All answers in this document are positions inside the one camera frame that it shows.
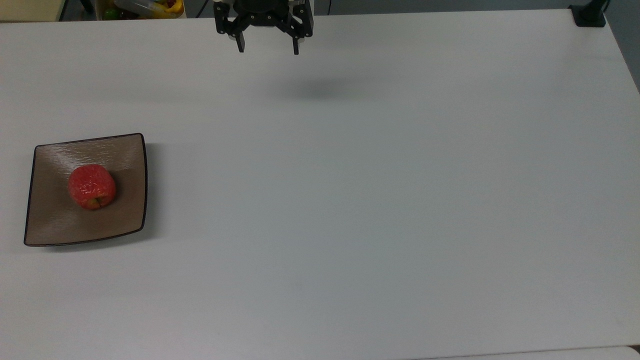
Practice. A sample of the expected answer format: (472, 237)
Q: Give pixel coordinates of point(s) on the box of toy fruit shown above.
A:
(145, 7)

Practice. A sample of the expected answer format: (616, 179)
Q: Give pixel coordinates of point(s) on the beige wooden board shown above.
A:
(30, 9)

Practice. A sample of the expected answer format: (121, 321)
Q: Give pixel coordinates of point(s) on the square brown ceramic plate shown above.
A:
(50, 220)

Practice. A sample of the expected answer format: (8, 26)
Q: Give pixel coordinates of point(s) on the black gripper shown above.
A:
(262, 12)

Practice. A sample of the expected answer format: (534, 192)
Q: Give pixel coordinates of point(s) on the red apple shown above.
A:
(92, 187)

